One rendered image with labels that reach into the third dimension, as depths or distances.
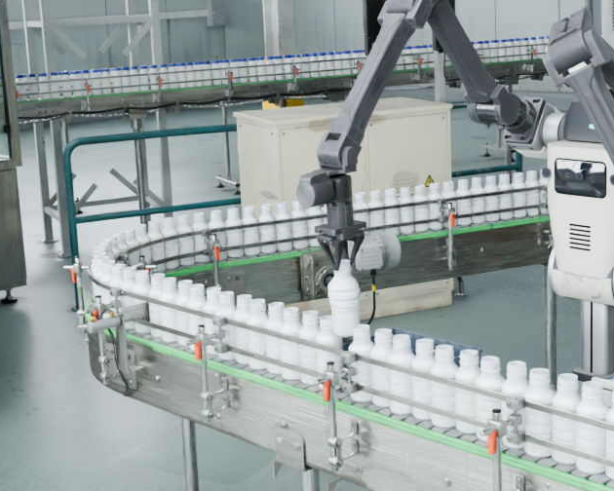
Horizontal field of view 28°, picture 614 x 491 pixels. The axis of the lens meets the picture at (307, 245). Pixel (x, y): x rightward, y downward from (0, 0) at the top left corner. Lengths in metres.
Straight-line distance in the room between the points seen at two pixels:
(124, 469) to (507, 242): 1.80
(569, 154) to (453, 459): 0.83
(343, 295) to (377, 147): 4.21
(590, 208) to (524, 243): 1.73
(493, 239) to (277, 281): 0.87
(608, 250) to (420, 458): 0.70
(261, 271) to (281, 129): 2.52
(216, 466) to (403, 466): 2.50
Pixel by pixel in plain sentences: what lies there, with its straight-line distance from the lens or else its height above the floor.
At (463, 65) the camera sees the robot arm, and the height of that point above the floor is 1.69.
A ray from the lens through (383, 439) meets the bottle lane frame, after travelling 2.63.
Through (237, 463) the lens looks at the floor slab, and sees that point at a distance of 5.05.
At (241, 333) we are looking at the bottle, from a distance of 2.96.
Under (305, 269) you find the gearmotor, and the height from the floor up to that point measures 0.95.
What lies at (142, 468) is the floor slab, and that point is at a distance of 5.09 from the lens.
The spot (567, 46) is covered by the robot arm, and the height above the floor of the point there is 1.76.
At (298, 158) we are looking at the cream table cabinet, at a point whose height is 0.97.
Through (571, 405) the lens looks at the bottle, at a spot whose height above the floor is 1.12.
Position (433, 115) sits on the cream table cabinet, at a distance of 6.98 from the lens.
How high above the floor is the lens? 1.90
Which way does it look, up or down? 12 degrees down
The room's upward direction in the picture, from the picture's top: 3 degrees counter-clockwise
